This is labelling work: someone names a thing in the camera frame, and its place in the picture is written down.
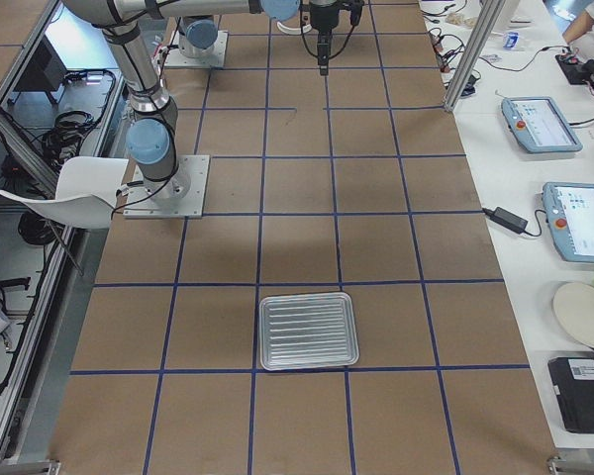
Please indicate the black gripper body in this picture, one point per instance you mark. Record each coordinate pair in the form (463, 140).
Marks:
(322, 17)

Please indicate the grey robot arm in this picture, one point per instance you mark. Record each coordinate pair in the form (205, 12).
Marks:
(118, 21)
(197, 35)

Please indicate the silver ribbed metal tray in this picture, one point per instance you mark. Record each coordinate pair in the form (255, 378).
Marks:
(306, 331)

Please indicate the far teach pendant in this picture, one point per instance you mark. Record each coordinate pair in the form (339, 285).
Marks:
(538, 125)

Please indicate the teach pendant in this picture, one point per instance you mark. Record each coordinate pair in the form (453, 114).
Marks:
(569, 209)
(538, 125)

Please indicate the black power adapter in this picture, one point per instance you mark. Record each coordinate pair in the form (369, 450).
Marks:
(506, 219)

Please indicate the white plastic chair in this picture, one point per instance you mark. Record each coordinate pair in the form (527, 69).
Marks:
(85, 194)

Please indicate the near teach pendant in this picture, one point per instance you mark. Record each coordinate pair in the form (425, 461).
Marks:
(569, 209)

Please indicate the beige plate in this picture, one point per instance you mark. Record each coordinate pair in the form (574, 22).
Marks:
(573, 306)

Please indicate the black flat device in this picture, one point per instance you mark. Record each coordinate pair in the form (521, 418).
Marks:
(573, 385)

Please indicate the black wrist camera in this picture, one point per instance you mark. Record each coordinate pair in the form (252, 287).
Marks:
(355, 8)

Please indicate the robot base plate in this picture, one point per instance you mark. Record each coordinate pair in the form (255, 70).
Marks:
(183, 196)
(212, 59)

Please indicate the aluminium frame post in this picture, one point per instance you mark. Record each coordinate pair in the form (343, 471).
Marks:
(487, 18)

